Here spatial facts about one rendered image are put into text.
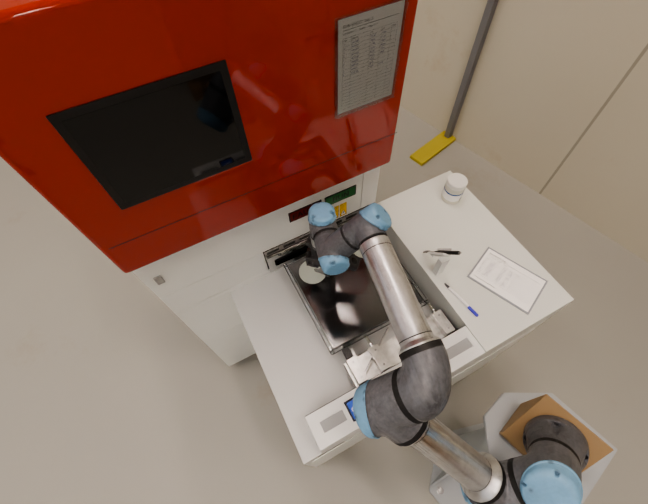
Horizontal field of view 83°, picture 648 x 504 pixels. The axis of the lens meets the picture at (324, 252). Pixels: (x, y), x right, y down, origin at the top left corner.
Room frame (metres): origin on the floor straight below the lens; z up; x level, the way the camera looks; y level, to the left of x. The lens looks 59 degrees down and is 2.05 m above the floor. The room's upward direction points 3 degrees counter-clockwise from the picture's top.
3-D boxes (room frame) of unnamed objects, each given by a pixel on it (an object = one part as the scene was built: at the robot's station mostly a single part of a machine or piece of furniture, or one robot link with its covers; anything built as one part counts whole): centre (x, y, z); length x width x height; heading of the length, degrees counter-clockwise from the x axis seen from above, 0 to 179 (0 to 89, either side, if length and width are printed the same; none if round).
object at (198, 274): (0.69, 0.17, 1.02); 0.81 x 0.03 x 0.40; 115
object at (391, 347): (0.33, -0.22, 0.87); 0.36 x 0.08 x 0.03; 115
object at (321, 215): (0.60, 0.00, 1.21); 0.09 x 0.08 x 0.11; 11
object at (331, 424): (0.21, -0.19, 0.89); 0.55 x 0.09 x 0.14; 115
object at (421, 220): (0.64, -0.49, 0.89); 0.62 x 0.35 x 0.14; 25
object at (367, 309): (0.56, -0.10, 0.90); 0.34 x 0.34 x 0.01; 25
